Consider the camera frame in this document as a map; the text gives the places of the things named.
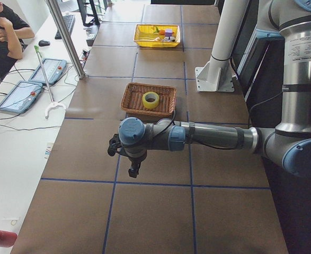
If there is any teach pendant tablet near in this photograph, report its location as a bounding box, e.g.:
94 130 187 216
0 80 43 114

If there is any purple foam cube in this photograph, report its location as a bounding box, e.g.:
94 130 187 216
165 29 173 37

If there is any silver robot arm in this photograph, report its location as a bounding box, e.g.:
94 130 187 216
108 1 311 178

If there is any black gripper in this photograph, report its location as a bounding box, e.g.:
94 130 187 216
108 134 147 178

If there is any person in black shirt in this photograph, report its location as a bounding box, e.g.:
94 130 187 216
0 1 34 83

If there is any teach pendant tablet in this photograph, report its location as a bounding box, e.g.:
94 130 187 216
0 80 43 114
28 58 67 85

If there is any yellow woven plastic basket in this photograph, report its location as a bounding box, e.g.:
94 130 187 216
134 24 181 48

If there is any black computer mouse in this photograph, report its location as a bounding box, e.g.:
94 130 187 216
38 40 50 47

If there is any teach pendant tablet far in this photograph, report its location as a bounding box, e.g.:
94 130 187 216
28 58 67 85

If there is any black keyboard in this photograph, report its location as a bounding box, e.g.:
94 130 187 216
54 14 76 40

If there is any toy croissant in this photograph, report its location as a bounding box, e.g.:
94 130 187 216
154 37 163 42

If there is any yellow-green tape roll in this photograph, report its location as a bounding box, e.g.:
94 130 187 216
142 92 159 109

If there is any white side desk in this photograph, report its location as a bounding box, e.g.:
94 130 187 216
0 0 113 254

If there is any white reacher grabber tool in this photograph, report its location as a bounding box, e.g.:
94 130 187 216
34 45 67 119

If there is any aluminium frame post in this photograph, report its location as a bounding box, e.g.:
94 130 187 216
45 0 86 79

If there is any brown wicker basket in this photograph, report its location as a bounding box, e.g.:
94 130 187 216
120 83 177 117

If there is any orange toy carrot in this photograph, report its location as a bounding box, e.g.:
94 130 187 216
153 25 165 35

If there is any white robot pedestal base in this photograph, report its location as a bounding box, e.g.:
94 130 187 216
195 0 249 92

